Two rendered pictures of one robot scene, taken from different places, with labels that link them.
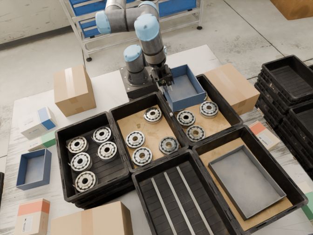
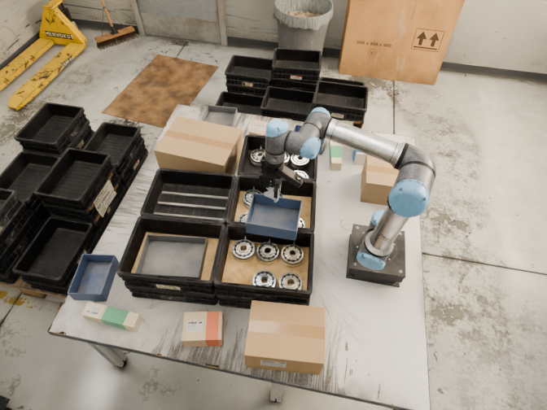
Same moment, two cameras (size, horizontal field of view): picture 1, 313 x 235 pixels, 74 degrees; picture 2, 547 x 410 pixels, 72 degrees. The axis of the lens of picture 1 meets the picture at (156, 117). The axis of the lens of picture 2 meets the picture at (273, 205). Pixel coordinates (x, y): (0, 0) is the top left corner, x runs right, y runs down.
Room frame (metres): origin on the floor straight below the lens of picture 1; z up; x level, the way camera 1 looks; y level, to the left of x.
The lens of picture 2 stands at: (0.94, -0.98, 2.31)
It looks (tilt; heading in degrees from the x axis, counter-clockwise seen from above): 52 degrees down; 109
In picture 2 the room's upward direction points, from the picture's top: 1 degrees clockwise
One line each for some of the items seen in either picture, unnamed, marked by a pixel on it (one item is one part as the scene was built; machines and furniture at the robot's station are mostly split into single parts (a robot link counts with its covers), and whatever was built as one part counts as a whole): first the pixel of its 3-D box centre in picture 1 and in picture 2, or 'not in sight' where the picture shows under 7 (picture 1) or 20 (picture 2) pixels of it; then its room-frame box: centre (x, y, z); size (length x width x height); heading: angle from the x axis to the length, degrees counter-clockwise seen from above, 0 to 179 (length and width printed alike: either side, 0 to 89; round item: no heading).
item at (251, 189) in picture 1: (243, 179); (172, 257); (0.26, -0.34, 0.85); 0.27 x 0.20 x 0.05; 17
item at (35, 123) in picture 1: (37, 122); (362, 147); (0.90, 0.78, 0.74); 0.20 x 0.12 x 0.09; 112
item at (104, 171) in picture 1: (93, 155); (278, 164); (0.51, 0.36, 0.87); 0.40 x 0.30 x 0.11; 14
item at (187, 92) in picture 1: (180, 86); (273, 216); (0.66, -0.13, 1.10); 0.20 x 0.15 x 0.07; 10
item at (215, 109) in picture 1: (208, 108); (264, 281); (0.68, -0.30, 0.86); 0.10 x 0.10 x 0.01
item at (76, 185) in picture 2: not in sight; (86, 195); (-0.73, 0.09, 0.37); 0.40 x 0.30 x 0.45; 99
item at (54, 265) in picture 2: not in sight; (62, 255); (-0.67, -0.30, 0.26); 0.40 x 0.30 x 0.23; 99
